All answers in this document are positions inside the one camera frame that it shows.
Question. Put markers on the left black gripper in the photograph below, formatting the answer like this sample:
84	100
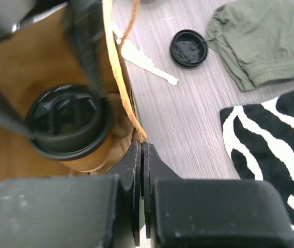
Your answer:
17	14

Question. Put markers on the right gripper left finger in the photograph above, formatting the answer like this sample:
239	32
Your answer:
127	224

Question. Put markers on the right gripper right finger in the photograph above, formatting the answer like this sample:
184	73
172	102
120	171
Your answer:
152	167

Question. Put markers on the brown paper coffee cup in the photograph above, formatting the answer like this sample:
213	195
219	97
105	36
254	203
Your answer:
92	161

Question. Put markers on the green paper gift bag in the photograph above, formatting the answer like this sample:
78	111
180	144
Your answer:
38	58

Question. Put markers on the black plastic cup lid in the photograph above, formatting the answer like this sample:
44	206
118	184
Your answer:
188	48

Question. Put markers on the white paper straw upper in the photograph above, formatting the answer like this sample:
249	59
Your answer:
132	54

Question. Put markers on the zebra print pillow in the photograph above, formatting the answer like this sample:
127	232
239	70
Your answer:
259	139

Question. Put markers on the olive green folded cloth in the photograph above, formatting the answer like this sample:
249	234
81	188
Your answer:
255	41

